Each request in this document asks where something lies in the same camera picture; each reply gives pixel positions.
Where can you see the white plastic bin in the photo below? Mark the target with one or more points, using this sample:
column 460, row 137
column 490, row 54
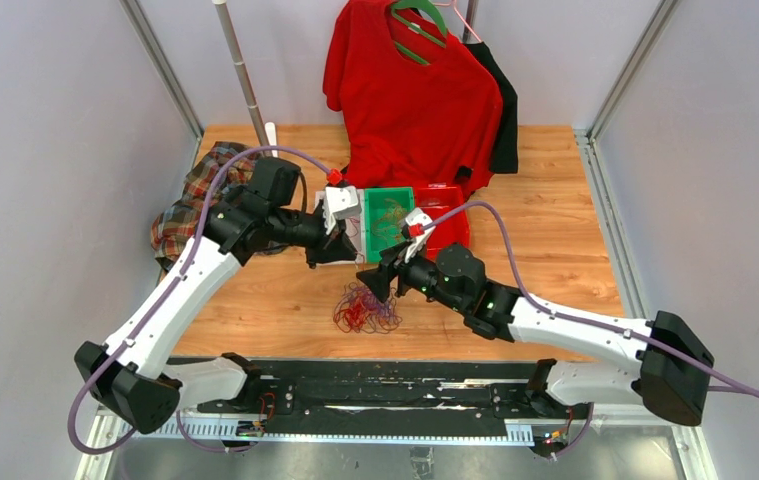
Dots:
column 355, row 231

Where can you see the red t-shirt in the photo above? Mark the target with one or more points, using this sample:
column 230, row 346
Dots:
column 415, row 113

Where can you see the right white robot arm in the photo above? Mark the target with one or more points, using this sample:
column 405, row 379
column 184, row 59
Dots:
column 659, row 363

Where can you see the plaid flannel shirt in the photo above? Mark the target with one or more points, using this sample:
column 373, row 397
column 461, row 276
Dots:
column 172, row 229

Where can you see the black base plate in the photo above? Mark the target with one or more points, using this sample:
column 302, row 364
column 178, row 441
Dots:
column 407, row 399

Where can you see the black t-shirt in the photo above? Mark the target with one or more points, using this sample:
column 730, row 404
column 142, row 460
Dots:
column 504, row 155

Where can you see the green clothes hanger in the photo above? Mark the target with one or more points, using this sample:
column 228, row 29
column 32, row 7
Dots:
column 417, row 31

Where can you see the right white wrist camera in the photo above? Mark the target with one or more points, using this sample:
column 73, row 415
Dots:
column 416, row 229

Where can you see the metal rack pole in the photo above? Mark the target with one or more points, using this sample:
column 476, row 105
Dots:
column 241, row 70

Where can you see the green plastic bin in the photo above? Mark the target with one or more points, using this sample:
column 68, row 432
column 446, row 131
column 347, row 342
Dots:
column 384, row 209

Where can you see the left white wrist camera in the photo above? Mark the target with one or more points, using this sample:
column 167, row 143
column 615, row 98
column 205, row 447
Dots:
column 340, row 203

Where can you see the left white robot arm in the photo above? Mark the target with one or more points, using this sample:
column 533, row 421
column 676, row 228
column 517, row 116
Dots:
column 129, row 372

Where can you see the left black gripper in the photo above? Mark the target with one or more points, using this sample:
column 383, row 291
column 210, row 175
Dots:
column 329, row 247

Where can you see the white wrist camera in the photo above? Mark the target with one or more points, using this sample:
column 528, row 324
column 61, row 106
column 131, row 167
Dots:
column 340, row 203
column 416, row 229

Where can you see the pink clothes hanger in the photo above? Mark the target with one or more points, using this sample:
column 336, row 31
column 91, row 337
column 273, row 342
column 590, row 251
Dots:
column 466, row 12

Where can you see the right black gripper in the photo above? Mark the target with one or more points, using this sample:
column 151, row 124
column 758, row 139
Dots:
column 378, row 279

